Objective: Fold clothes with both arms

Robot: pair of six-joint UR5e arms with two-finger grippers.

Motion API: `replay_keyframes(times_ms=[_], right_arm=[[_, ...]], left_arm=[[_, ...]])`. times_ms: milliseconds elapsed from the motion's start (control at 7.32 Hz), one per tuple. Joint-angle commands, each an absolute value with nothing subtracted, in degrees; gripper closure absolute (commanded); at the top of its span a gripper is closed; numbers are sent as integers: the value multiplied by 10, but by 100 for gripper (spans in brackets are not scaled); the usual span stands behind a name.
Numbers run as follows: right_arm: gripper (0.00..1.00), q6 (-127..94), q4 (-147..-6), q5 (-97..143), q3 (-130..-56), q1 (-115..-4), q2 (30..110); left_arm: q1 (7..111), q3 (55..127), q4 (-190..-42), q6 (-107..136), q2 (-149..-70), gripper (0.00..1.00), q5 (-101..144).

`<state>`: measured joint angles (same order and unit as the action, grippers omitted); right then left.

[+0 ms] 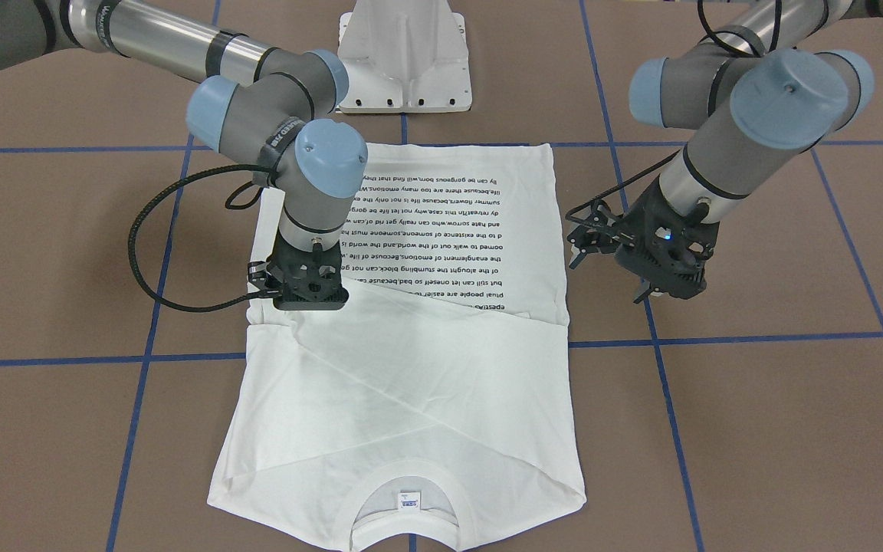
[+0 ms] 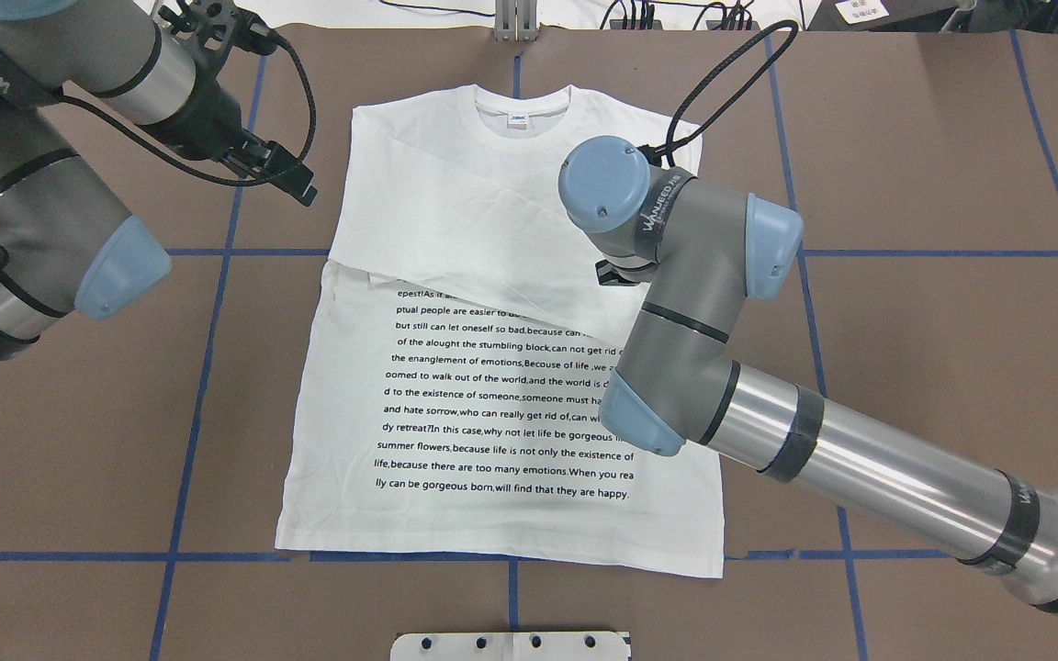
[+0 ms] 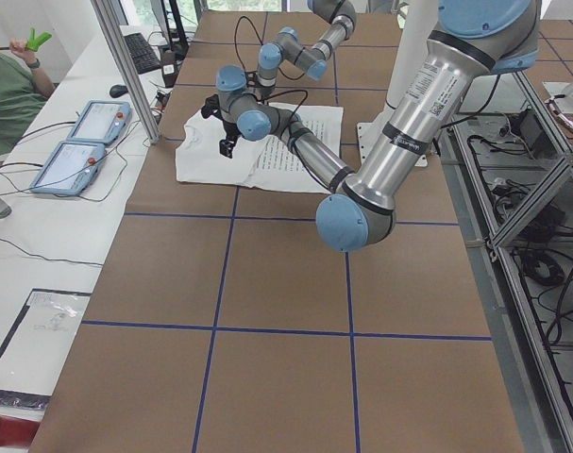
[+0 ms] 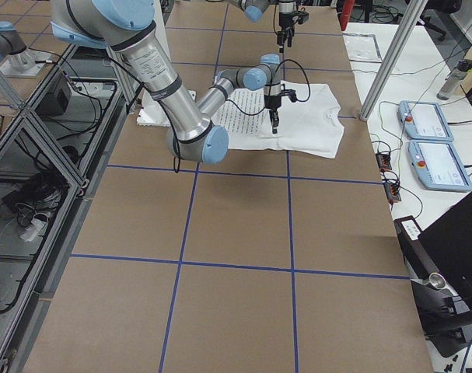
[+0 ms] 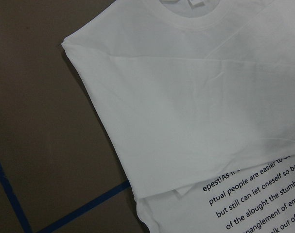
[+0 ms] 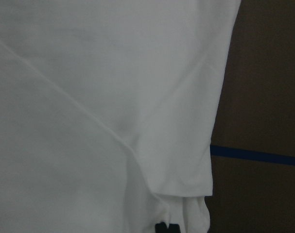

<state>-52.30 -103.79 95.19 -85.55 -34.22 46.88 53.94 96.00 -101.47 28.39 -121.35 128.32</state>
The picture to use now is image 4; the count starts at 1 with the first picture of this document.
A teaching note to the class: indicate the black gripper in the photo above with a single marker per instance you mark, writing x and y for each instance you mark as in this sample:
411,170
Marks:
272,102
284,20

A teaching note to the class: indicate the white long-sleeve printed shirt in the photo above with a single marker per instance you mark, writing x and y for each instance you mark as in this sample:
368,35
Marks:
311,127

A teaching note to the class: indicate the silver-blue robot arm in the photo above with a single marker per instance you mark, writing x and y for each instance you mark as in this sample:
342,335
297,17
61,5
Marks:
129,29
254,11

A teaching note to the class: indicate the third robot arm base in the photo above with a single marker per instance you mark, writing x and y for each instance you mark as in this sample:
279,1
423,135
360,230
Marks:
16,59

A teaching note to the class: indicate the plastic document sleeve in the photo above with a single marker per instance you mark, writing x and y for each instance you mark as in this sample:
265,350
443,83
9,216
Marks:
362,47

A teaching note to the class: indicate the small electronics board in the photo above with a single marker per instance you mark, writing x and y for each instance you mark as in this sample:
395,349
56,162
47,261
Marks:
383,161
392,192

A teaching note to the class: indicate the upper blue teach pendant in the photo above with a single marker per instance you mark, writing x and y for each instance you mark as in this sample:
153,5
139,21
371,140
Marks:
424,121

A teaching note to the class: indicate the blue teach pendant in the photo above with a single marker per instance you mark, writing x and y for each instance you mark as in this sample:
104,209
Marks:
437,166
424,121

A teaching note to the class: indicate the lower blue teach pendant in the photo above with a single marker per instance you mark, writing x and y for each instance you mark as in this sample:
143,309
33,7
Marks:
437,166

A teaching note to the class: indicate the grey water bottle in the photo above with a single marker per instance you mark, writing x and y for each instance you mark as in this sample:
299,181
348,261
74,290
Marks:
453,80

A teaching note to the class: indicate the metal cup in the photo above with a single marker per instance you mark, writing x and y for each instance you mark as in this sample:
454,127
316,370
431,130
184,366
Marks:
436,281

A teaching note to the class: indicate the white power strip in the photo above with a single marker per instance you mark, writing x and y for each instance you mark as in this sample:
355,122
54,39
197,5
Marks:
32,230

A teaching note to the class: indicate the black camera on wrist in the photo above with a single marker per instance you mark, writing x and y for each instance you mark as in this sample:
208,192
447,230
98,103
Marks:
302,17
290,94

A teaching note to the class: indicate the aluminium frame post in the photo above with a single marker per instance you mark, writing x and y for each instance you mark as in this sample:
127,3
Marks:
404,30

